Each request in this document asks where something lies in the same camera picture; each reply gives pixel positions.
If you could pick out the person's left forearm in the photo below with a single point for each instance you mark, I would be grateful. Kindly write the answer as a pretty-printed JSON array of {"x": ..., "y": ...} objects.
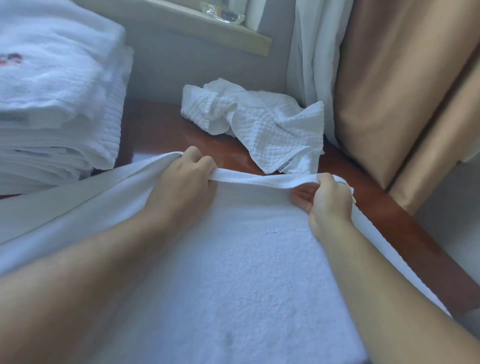
[{"x": 78, "y": 285}]

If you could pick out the white sheer curtain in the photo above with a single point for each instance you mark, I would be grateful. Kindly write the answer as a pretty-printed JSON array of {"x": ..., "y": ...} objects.
[{"x": 318, "y": 56}]

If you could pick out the person's right forearm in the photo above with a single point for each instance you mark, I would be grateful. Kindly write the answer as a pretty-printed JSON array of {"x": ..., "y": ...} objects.
[{"x": 393, "y": 300}]

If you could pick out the clear glass ashtray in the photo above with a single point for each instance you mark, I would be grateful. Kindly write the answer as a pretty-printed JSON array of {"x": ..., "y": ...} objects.
[{"x": 222, "y": 12}]

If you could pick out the stack of folded white towels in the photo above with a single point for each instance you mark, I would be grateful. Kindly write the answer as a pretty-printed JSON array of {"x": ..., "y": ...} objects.
[{"x": 56, "y": 93}]

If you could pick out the tan satin curtain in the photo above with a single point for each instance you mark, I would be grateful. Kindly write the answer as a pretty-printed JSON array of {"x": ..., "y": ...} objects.
[{"x": 408, "y": 101}]

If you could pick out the crumpled white waffle towel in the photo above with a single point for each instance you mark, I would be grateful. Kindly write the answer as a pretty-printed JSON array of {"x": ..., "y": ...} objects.
[{"x": 258, "y": 127}]

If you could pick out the large white terry towel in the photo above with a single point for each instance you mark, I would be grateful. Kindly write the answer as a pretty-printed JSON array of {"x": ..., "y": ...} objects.
[{"x": 225, "y": 270}]

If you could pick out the person's right thumb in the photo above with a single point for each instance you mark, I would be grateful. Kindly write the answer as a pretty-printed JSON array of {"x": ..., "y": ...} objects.
[{"x": 327, "y": 180}]

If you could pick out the person's right hand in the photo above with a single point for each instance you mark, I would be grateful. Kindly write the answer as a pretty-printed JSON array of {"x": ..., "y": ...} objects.
[{"x": 330, "y": 210}]

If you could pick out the person's left hand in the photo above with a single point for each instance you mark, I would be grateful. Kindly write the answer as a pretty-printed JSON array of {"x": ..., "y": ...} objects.
[{"x": 180, "y": 191}]

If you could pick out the person's left fingers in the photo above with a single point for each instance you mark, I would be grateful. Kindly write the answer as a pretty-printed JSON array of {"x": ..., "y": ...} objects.
[{"x": 200, "y": 161}]

